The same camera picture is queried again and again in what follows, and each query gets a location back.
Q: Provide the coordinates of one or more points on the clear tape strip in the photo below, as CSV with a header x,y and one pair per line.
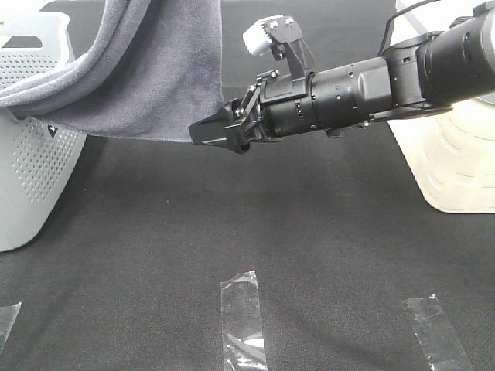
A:
x,y
8,315
435,334
242,335

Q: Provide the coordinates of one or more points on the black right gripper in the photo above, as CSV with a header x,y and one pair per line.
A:
x,y
335,99

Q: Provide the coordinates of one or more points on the black felt table mat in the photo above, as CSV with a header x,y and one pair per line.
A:
x,y
126,272

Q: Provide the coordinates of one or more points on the clear tape strip centre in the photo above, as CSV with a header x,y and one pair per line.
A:
x,y
242,335

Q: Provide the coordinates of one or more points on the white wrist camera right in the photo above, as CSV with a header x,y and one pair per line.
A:
x,y
280,35

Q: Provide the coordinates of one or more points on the white plastic storage basket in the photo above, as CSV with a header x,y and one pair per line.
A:
x,y
451,152

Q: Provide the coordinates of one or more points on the grey perforated laundry basket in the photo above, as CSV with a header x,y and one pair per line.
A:
x,y
37,159

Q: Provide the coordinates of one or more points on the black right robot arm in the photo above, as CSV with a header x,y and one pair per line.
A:
x,y
418,77

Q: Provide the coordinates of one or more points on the grey towel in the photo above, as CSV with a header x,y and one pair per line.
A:
x,y
153,69

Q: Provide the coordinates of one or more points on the clear tape strip left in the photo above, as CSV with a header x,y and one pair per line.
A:
x,y
8,315

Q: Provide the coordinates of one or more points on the clear tape strip right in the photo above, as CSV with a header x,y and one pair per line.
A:
x,y
435,334

